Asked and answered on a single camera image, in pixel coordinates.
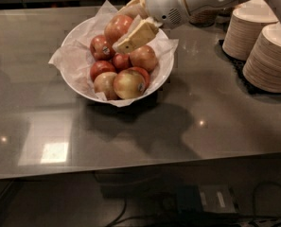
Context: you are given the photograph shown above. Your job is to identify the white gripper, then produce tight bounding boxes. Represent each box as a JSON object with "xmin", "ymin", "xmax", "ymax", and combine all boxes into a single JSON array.
[{"xmin": 113, "ymin": 0, "xmax": 189, "ymax": 54}]

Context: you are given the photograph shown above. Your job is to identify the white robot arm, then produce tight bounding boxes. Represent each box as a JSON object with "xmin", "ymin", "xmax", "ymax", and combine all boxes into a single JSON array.
[{"xmin": 114, "ymin": 0, "xmax": 281, "ymax": 53}]

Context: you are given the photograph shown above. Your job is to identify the red-yellow apple right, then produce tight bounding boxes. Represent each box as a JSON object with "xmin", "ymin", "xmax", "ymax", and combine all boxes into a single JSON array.
[{"xmin": 130, "ymin": 45, "xmax": 158, "ymax": 72}]

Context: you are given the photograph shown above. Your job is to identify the small red apple centre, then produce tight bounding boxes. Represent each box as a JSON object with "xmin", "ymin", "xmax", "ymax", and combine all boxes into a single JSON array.
[{"xmin": 112, "ymin": 54, "xmax": 132, "ymax": 72}]

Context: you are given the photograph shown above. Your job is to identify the red apple behind front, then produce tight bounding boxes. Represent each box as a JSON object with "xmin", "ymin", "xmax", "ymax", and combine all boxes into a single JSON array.
[{"xmin": 130, "ymin": 66, "xmax": 150, "ymax": 89}]

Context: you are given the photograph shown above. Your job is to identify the white bowl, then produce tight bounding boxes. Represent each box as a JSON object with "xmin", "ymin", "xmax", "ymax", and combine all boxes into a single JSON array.
[{"xmin": 61, "ymin": 15, "xmax": 175, "ymax": 104}]

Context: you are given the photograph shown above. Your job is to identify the yellow-red apple front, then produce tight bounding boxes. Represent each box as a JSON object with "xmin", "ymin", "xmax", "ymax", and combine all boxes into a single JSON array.
[{"xmin": 114, "ymin": 69, "xmax": 146, "ymax": 99}]

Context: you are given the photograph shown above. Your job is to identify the yellow apple front left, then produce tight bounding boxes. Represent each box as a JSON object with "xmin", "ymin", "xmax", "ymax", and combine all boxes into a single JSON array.
[{"xmin": 94, "ymin": 72, "xmax": 117, "ymax": 100}]

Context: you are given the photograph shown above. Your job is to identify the glass jar with cereal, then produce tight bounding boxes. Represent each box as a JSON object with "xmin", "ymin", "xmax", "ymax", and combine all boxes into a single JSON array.
[{"xmin": 189, "ymin": 10, "xmax": 218, "ymax": 26}]

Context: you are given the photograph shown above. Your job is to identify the white paper liner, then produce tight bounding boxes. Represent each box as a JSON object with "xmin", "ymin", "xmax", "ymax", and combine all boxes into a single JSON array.
[{"xmin": 48, "ymin": 0, "xmax": 180, "ymax": 108}]

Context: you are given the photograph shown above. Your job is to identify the paper plate stack rear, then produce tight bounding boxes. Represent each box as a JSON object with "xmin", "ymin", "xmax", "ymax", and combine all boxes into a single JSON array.
[{"xmin": 222, "ymin": 0, "xmax": 278, "ymax": 61}]

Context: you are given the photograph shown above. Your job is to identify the paper plate stack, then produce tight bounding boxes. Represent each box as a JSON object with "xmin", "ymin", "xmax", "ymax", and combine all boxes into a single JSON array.
[
  {"xmin": 242, "ymin": 23, "xmax": 281, "ymax": 94},
  {"xmin": 222, "ymin": 0, "xmax": 278, "ymax": 61}
]

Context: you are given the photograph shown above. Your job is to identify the black tray mat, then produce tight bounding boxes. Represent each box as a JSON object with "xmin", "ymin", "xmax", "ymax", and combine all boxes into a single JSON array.
[{"xmin": 219, "ymin": 40, "xmax": 281, "ymax": 95}]

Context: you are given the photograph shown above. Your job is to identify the paper plate stack front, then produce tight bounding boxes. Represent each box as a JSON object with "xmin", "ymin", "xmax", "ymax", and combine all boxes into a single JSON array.
[{"xmin": 242, "ymin": 23, "xmax": 281, "ymax": 94}]

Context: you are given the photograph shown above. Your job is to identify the black power box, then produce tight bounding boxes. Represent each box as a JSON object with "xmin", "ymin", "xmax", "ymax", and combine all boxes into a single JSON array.
[{"xmin": 176, "ymin": 184, "xmax": 239, "ymax": 215}]

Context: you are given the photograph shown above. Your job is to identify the black cable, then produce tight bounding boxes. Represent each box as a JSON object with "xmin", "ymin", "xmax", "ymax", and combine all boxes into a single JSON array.
[{"xmin": 92, "ymin": 170, "xmax": 281, "ymax": 227}]

